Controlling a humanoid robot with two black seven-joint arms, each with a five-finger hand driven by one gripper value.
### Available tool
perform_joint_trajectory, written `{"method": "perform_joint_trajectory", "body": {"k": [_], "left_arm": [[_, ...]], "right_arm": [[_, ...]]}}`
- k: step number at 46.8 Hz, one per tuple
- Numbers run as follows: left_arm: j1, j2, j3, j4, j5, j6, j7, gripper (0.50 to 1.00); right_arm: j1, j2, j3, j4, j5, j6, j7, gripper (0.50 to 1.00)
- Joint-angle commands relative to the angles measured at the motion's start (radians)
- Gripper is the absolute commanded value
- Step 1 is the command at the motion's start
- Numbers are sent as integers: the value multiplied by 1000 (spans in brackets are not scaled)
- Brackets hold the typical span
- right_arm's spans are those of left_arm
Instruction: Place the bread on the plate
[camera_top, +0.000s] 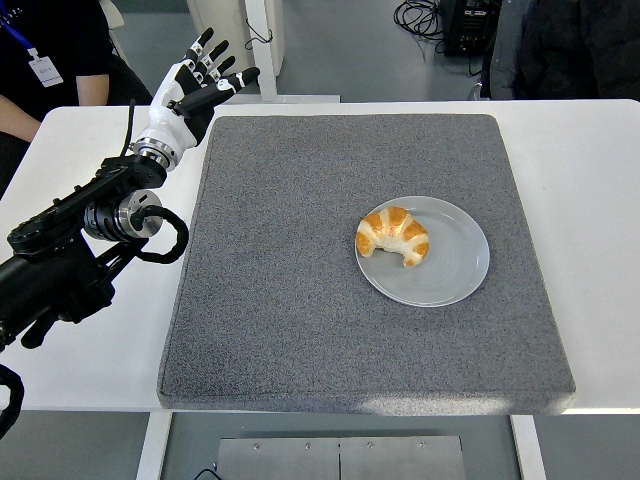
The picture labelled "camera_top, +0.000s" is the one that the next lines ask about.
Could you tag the person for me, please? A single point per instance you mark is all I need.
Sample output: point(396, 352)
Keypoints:
point(75, 35)
point(575, 50)

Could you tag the white name badge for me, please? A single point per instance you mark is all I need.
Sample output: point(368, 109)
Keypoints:
point(46, 72)

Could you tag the grey metal plate with screws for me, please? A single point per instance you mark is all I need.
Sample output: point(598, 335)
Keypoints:
point(340, 460)

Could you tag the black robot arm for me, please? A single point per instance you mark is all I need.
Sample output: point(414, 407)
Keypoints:
point(50, 280)

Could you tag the white table leg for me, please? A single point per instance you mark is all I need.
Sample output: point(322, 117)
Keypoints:
point(530, 450)
point(152, 450)

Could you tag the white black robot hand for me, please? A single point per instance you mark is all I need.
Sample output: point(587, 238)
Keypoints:
point(165, 122)

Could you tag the person's right forearm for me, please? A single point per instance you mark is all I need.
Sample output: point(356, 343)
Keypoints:
point(20, 120)

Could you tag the grey fabric mat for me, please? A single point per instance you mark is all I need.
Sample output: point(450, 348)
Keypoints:
point(325, 340)

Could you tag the white table stand with foot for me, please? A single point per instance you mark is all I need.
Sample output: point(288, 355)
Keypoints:
point(265, 75)

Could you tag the white chair part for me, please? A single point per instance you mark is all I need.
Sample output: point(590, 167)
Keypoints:
point(112, 15)

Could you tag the golden croissant bread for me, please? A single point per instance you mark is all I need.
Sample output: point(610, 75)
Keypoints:
point(390, 230)

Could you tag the black electronic box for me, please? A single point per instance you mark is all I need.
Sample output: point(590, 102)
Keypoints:
point(470, 30)

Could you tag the round grey plate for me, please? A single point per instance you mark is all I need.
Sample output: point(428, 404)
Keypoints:
point(440, 280)

